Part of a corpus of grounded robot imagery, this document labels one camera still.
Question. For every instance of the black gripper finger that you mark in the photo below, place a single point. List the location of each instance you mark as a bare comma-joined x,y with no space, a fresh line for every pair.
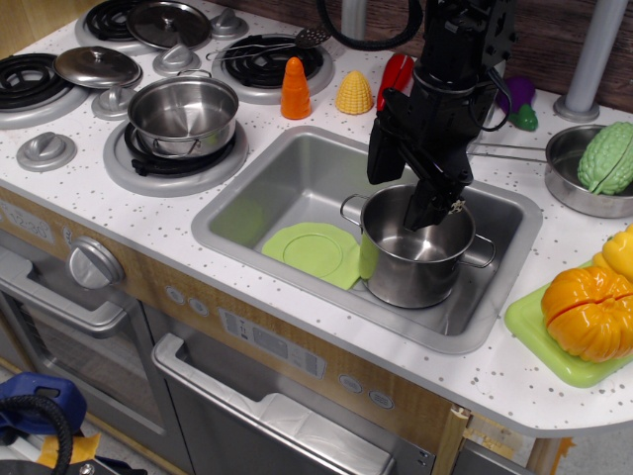
445,200
418,214

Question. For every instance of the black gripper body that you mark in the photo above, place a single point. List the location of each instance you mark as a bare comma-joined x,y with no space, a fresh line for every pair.
428,130

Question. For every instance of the tall steel pot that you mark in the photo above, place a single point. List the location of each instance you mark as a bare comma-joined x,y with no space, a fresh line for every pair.
406,269

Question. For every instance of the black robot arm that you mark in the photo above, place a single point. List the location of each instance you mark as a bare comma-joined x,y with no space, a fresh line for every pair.
463,40

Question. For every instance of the wide steel pot on burner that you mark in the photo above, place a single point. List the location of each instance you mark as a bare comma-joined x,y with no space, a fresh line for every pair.
184,116

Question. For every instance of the red toy pepper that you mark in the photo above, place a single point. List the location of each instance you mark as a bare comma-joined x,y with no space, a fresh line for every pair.
396,75

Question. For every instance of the yellow toy corn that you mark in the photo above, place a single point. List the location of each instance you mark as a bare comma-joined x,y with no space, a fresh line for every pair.
354,96

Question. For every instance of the purple toy eggplant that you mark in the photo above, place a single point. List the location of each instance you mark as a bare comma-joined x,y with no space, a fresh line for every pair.
519,108

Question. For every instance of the green plastic plate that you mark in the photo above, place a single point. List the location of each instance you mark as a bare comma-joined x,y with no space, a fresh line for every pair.
321,250

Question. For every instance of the orange toy carrot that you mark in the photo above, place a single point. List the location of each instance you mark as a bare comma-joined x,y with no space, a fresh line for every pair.
295,93

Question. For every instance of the grey pole at back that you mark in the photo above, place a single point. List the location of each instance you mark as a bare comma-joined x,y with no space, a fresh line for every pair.
353,18

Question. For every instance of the green cutting board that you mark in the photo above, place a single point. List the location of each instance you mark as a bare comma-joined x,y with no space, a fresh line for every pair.
524,319

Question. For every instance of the metal slotted spatula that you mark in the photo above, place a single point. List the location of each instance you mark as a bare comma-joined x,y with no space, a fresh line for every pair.
305,39

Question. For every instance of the green toy bitter gourd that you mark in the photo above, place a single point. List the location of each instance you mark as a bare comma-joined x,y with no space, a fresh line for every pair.
606,164

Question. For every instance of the black back right burner coil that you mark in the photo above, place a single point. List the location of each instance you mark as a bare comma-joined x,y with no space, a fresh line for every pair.
266,70

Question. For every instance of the black burner coil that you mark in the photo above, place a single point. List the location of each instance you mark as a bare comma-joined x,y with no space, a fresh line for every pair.
266,70
29,80
107,21
146,163

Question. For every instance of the yellow toy bell pepper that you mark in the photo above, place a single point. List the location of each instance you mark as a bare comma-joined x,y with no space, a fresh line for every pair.
616,254

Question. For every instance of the orange toy pumpkin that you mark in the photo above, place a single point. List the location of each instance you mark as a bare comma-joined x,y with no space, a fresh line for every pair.
588,312

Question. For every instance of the grey stove knob back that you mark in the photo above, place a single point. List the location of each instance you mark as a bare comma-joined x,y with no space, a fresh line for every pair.
228,26

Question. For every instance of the grey stove knob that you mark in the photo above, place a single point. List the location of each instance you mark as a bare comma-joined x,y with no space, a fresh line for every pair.
175,60
46,152
112,104
228,26

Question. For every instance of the grey stove knob upper middle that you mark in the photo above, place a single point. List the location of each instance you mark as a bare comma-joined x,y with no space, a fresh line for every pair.
175,60

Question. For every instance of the black front burner coil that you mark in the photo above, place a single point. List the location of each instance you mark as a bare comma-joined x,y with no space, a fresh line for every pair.
146,163

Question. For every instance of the steel lid far back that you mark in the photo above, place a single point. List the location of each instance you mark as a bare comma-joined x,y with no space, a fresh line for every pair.
166,24

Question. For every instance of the steel lid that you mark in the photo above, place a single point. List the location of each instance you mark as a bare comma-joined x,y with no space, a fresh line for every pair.
97,67
166,24

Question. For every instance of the grey oven dial knob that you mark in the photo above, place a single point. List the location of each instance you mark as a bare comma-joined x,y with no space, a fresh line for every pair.
92,266

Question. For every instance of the steel lid near left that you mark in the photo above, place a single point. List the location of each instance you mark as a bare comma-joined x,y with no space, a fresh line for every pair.
97,67

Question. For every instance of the black back left burner coil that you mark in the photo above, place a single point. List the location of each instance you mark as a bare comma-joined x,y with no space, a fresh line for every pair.
107,21

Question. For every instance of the grey stove knob front left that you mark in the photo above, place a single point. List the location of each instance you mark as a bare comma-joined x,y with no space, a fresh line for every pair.
46,152

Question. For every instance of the steel saucepan with long handle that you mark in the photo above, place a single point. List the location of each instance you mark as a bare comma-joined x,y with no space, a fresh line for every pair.
562,155

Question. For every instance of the grey faucet post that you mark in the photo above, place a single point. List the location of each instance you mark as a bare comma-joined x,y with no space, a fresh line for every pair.
578,104

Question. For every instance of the dishwasher door with handle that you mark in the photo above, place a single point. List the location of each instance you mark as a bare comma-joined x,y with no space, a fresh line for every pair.
254,403

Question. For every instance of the oven door with handle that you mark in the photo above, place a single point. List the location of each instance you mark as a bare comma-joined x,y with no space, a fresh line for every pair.
99,340

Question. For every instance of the blue clamp with black cable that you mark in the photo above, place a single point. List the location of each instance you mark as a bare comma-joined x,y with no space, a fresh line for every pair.
38,404

